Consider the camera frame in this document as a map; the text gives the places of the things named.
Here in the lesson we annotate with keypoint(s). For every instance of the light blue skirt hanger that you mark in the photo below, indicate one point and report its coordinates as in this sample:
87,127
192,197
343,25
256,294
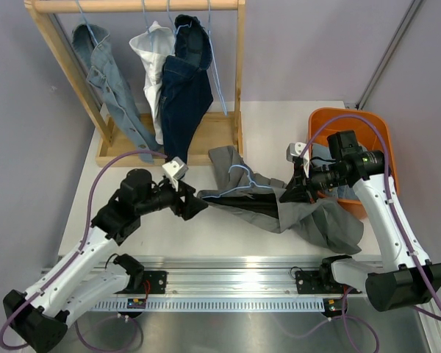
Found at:
214,63

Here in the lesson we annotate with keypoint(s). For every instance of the light blue shirt hanger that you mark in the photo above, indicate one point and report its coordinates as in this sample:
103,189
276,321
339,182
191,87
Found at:
148,26

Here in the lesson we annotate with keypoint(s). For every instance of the dark blue denim garment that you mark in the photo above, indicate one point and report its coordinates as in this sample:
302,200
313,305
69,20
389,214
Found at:
186,93

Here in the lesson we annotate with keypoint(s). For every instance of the wooden clothes rack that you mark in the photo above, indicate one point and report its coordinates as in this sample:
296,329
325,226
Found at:
216,129

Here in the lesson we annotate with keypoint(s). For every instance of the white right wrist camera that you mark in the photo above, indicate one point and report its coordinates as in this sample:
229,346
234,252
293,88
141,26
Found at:
298,150

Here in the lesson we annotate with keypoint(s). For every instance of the light denim jacket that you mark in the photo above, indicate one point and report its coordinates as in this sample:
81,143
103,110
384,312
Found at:
93,46

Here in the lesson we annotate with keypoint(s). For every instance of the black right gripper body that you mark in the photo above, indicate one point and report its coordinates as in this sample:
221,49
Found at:
309,184

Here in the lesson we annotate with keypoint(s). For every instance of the grey pleated skirt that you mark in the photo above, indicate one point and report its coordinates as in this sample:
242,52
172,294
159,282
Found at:
254,198

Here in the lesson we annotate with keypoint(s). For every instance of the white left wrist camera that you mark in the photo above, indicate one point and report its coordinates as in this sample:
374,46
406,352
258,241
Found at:
174,171

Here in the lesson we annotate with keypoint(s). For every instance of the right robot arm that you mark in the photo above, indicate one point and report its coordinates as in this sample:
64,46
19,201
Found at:
408,276

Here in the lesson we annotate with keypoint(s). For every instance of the white shirt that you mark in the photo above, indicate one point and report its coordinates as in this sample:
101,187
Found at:
153,62

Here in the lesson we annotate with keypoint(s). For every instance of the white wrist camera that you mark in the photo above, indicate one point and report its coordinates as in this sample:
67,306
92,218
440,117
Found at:
174,171
298,150

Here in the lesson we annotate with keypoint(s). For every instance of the aluminium corner post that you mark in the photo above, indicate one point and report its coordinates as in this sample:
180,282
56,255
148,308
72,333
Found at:
403,27

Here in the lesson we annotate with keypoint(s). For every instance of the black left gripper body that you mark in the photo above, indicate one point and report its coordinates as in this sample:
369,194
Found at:
178,206

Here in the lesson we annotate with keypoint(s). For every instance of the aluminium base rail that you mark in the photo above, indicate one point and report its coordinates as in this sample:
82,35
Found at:
275,289

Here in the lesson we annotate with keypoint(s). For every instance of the orange plastic basket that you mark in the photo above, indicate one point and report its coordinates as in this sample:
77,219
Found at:
386,147

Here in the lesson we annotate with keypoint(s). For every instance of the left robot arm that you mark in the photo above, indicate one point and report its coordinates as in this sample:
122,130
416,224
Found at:
42,314

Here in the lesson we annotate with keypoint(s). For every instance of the light blue jacket hanger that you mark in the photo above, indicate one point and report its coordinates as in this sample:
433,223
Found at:
87,24

